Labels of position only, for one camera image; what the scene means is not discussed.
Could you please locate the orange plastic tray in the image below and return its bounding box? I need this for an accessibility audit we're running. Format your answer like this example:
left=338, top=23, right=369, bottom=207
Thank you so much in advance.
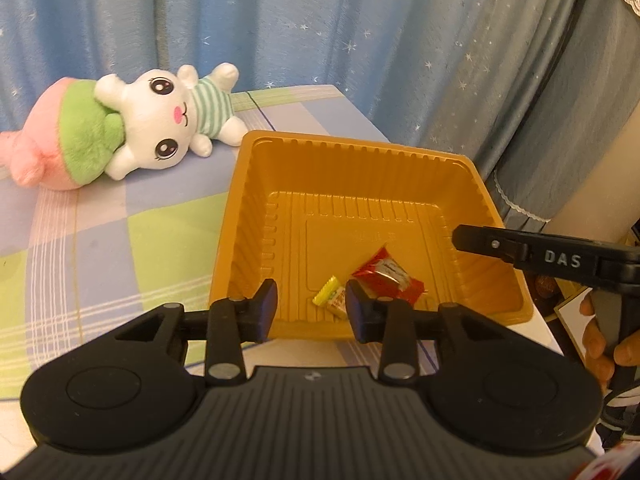
left=210, top=131, right=534, bottom=340

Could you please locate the blue star curtain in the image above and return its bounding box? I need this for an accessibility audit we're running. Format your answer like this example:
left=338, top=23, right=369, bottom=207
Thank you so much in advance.
left=1, top=0, right=575, bottom=165

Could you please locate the grey lace-trimmed curtain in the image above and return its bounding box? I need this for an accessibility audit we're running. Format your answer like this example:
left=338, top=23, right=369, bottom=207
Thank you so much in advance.
left=487, top=0, right=639, bottom=242

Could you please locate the red candy wrapper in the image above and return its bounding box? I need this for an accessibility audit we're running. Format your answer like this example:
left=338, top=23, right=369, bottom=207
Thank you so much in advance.
left=352, top=246, right=425, bottom=306

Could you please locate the person's right hand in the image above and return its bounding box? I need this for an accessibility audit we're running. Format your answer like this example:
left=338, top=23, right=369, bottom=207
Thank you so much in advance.
left=579, top=294, right=640, bottom=389

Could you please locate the checkered pastel tablecloth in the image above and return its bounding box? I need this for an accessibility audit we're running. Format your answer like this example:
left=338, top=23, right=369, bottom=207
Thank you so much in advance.
left=0, top=84, right=566, bottom=466

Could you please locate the white bunny carrot plush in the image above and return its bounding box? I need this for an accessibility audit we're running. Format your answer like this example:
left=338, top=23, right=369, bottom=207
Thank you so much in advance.
left=1, top=63, right=247, bottom=191

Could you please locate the small yellow candy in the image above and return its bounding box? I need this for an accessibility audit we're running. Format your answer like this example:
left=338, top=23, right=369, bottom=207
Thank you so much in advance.
left=312, top=276, right=348, bottom=320

